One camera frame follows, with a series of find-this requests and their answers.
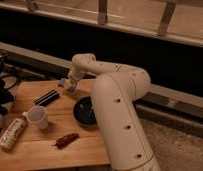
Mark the wooden board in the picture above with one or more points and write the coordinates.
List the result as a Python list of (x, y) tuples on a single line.
[(35, 148)]

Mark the dark ceramic bowl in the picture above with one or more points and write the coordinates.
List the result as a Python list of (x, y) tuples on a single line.
[(83, 112)]

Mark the black tripod stand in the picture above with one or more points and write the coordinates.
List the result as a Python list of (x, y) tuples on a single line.
[(1, 96)]

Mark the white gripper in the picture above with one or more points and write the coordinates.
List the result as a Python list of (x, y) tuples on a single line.
[(74, 76)]

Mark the black rectangular box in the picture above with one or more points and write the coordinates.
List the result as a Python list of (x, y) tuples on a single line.
[(47, 98)]

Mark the red chili pepper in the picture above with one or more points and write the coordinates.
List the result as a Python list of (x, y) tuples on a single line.
[(66, 140)]

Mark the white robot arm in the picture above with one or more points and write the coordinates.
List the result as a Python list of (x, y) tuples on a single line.
[(113, 92)]

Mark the white cup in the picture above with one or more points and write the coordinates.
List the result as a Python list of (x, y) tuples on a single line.
[(37, 115)]

